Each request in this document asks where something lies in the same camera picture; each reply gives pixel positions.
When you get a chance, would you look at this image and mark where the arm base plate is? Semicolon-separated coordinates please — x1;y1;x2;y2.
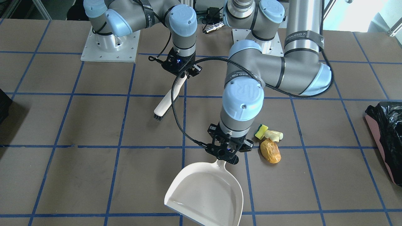
80;29;140;63
232;29;284;57

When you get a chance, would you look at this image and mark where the white plastic dustpan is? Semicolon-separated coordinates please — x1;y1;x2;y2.
164;160;244;226

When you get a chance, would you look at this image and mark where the black bin at edge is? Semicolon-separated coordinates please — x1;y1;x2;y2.
0;89;13;124

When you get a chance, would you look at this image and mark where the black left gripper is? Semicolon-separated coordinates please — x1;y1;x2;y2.
204;124;253;165

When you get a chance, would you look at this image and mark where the pale yellow peel scrap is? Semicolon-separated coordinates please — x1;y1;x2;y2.
264;130;283;143

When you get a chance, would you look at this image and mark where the brown potato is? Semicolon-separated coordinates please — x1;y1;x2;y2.
260;139;281;164

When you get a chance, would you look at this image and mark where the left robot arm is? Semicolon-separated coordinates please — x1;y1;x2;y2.
203;0;334;164

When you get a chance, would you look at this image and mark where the yellow green sponge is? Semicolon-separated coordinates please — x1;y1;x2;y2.
254;124;269;140

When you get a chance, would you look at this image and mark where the black power adapter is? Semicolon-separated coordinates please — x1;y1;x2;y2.
197;7;221;24

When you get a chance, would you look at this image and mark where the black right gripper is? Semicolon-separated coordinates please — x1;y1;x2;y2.
162;48;202;76

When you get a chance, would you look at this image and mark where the white hand brush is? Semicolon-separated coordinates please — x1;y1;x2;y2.
154;75;187;121

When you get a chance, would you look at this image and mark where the metal connector plug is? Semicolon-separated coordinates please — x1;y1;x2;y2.
203;21;225;34

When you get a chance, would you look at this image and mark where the black braided cable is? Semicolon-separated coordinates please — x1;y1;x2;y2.
171;19;334;148

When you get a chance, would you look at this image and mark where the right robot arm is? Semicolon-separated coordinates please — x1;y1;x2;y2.
83;0;202;77

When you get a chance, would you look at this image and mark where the black bagged trash bin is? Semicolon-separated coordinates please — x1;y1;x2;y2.
365;101;402;186

